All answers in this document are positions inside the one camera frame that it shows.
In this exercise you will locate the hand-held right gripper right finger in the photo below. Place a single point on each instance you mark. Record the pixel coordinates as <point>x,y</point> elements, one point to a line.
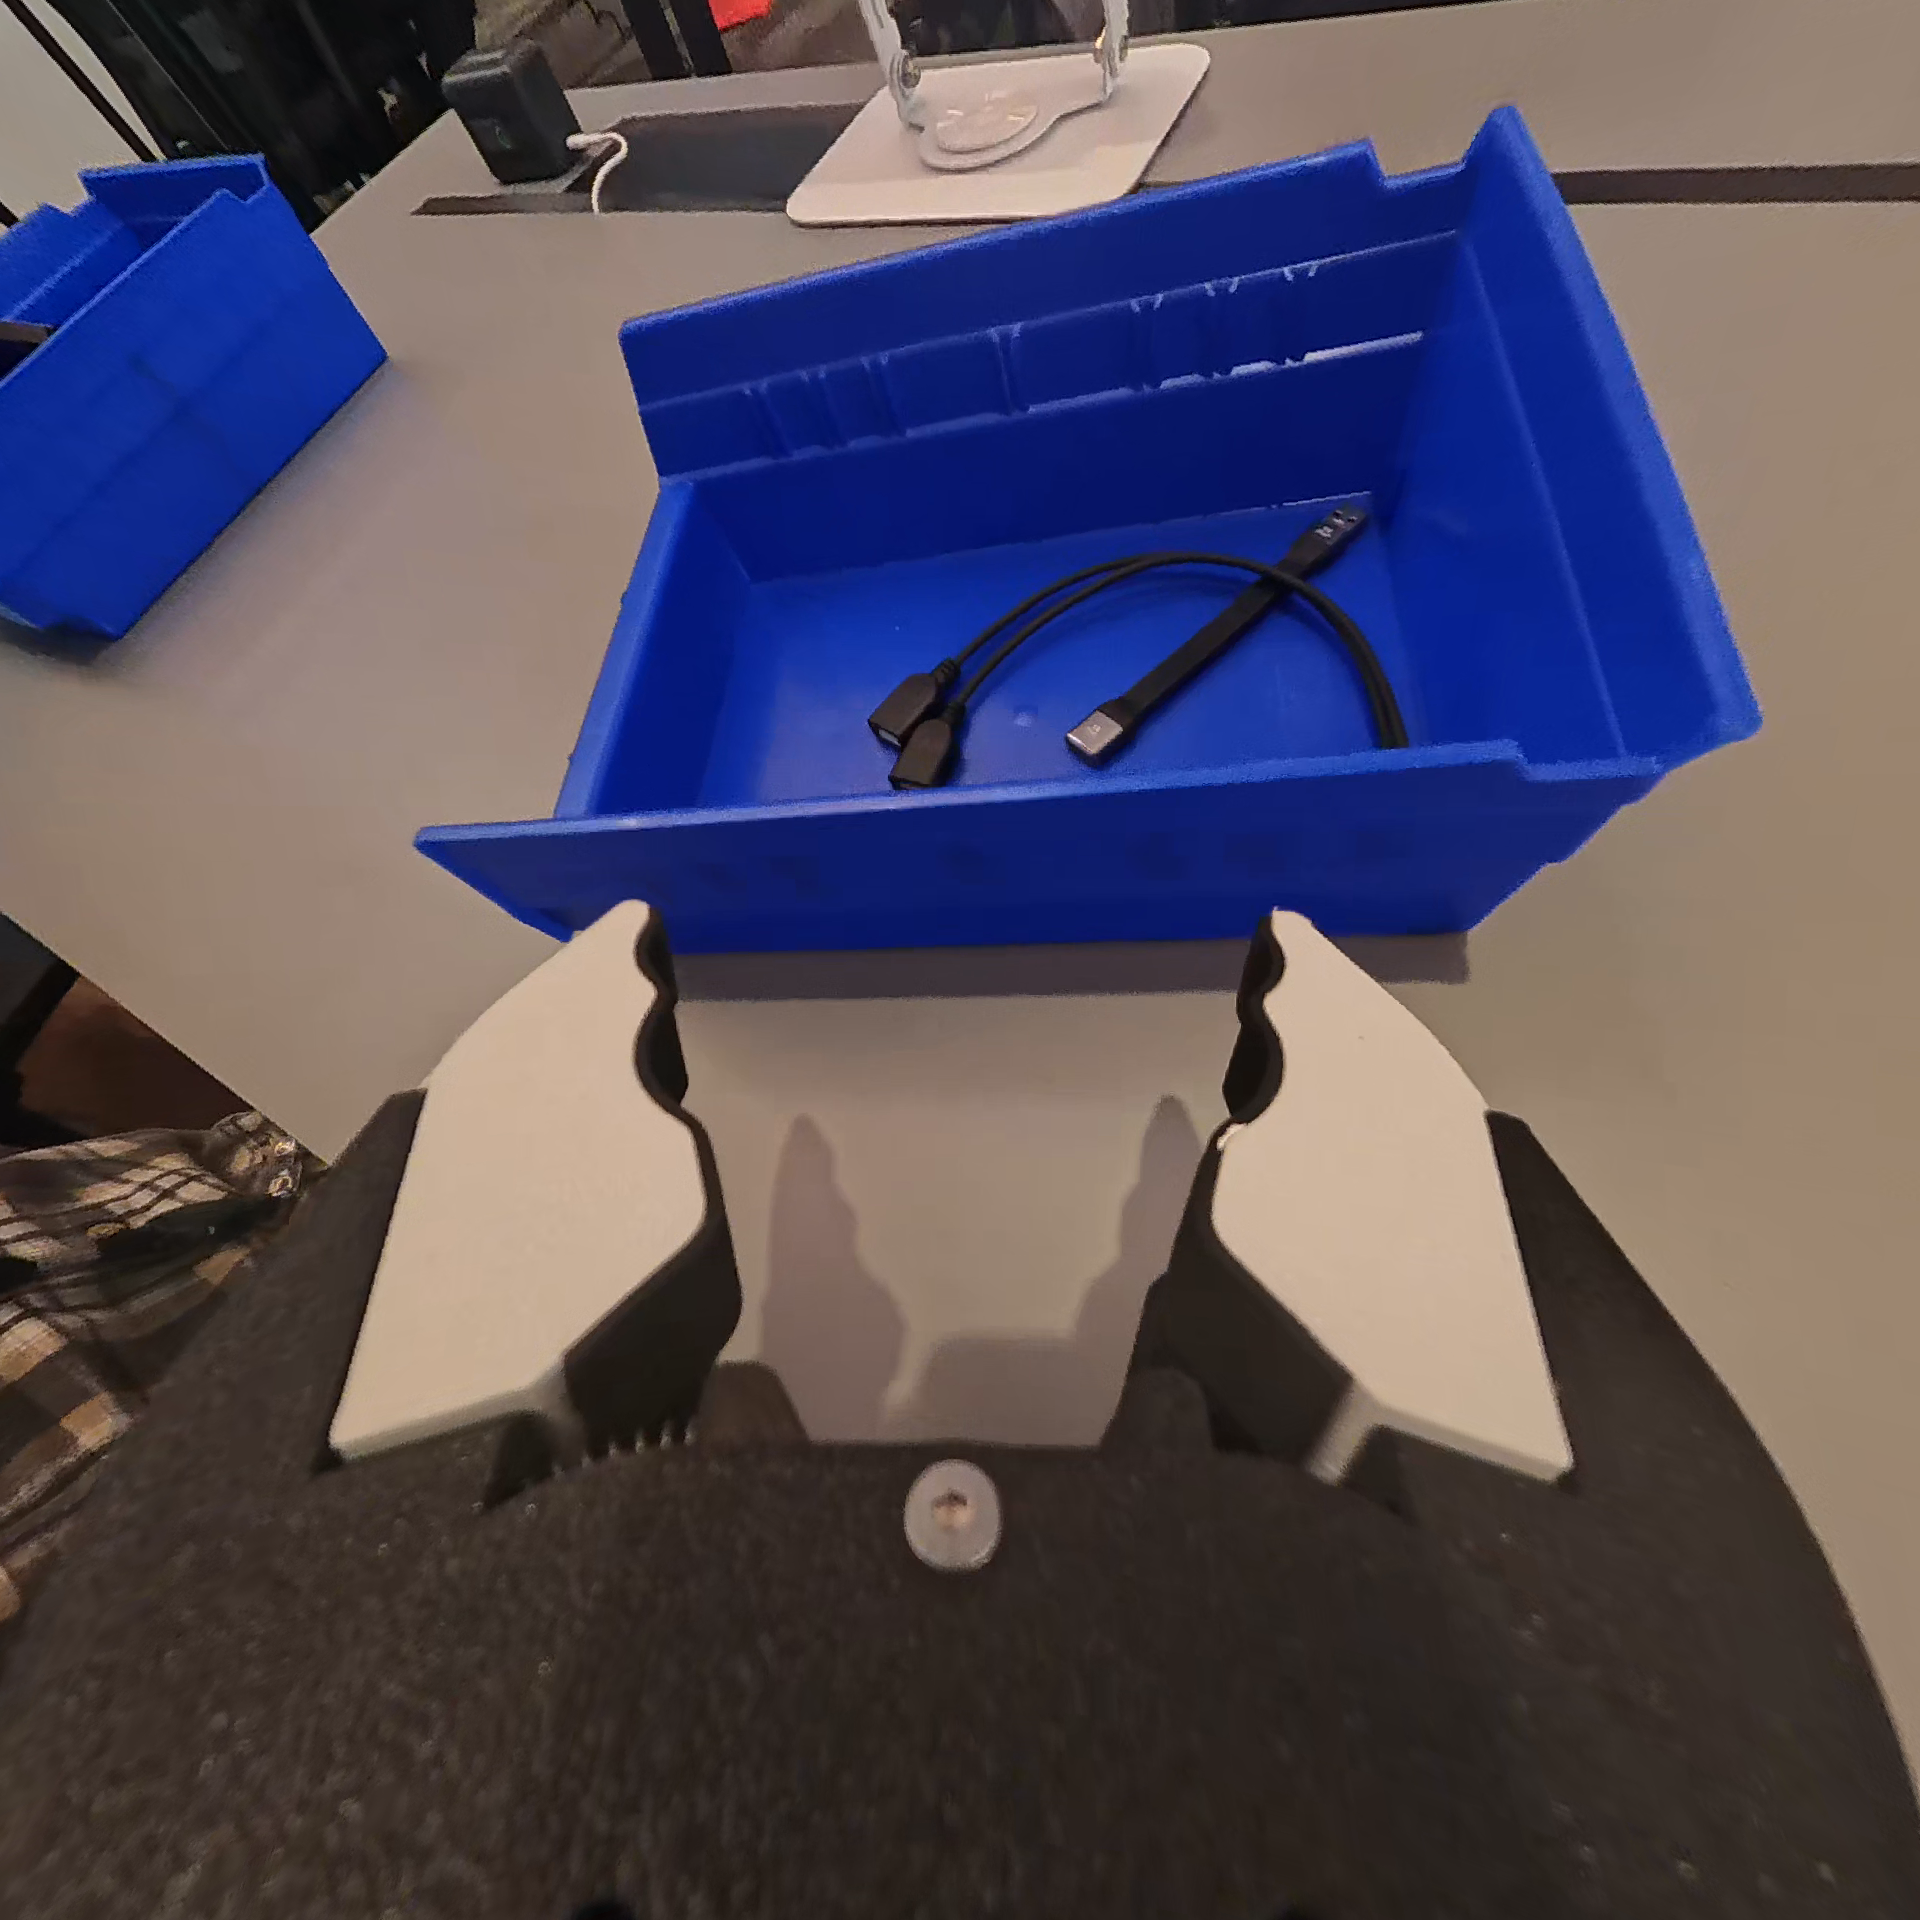
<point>1381,1201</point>

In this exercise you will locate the blue plastic bin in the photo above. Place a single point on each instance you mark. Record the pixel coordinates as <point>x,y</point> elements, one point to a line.
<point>164,452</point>
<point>779,675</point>

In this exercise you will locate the person's plaid shirt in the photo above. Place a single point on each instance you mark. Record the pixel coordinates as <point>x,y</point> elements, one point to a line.
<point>106,1277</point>

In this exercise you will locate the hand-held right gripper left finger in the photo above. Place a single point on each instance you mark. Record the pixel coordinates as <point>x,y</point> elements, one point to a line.
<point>524,1201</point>

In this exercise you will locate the black power bank with display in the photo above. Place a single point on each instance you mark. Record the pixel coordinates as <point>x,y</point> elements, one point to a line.
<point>510,107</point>

